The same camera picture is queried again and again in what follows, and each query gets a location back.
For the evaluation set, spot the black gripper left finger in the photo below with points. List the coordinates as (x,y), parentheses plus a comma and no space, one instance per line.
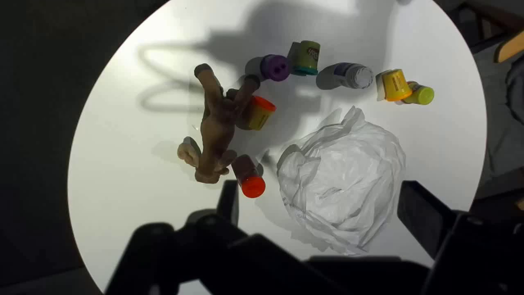
(229,199)

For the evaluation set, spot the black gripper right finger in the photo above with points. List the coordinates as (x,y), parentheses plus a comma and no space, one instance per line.
(426,218)

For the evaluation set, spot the brown jar with red cap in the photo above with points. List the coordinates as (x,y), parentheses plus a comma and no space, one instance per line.
(251,181)

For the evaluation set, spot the yellow tub with orange lid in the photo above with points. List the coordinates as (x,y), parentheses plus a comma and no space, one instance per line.
(259,112)

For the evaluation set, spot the small tub with green lid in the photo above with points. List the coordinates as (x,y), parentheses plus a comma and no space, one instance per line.
(422,96)

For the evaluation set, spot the yellow plastic cup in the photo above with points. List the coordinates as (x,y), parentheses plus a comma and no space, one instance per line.
(393,84)

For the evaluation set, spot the purple plastic container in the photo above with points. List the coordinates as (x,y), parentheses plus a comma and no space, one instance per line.
(272,68)

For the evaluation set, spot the green Play-Doh can teal lid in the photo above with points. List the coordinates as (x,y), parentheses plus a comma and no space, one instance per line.
(303,58)

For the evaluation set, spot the grey play-doh cup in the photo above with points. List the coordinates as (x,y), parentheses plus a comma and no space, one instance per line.
(349,76)

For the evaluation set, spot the brown plush donkey toy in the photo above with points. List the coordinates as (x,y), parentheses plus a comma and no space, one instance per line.
(218,125)

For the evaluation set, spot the grey armchair with wooden arms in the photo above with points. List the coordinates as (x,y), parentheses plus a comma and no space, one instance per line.
(509,50)

